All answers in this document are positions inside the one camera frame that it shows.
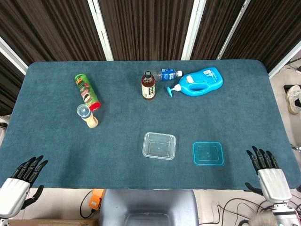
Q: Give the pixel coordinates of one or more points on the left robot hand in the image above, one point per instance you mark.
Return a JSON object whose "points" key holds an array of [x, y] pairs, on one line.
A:
{"points": [[11, 195]]}

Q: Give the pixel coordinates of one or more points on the orange device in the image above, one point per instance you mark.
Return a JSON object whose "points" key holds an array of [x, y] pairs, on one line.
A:
{"points": [[96, 199]]}

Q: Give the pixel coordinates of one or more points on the blue label water bottle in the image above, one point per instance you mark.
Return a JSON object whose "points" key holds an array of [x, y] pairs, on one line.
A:
{"points": [[167, 75]]}

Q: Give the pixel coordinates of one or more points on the beige sneaker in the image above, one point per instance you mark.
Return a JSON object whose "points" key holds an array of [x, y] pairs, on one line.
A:
{"points": [[292, 99]]}

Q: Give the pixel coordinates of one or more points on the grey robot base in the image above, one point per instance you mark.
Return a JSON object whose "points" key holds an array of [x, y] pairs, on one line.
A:
{"points": [[145, 202]]}

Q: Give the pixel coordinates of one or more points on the brown tea bottle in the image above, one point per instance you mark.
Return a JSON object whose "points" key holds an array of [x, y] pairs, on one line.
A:
{"points": [[148, 88]]}

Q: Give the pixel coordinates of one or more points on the teal table cloth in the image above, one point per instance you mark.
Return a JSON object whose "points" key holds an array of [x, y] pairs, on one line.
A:
{"points": [[150, 115]]}

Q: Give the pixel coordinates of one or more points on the seasoning shaker bottle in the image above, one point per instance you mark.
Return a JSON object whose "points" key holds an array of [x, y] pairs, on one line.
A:
{"points": [[88, 116]]}

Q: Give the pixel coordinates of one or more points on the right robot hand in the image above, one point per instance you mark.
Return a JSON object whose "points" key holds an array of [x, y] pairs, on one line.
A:
{"points": [[274, 183]]}

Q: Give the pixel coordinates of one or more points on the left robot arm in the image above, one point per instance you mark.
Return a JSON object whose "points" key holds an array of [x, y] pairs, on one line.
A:
{"points": [[2, 221]]}

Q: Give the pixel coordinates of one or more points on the blue detergent pump bottle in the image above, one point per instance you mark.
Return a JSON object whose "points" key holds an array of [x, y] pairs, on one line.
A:
{"points": [[202, 80]]}

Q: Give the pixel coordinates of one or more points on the white partition post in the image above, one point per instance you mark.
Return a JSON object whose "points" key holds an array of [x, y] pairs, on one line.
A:
{"points": [[284, 61], [232, 30], [11, 56], [191, 30], [101, 30]]}

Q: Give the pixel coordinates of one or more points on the green chips can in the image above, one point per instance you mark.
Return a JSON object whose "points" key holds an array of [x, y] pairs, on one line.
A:
{"points": [[85, 90]]}

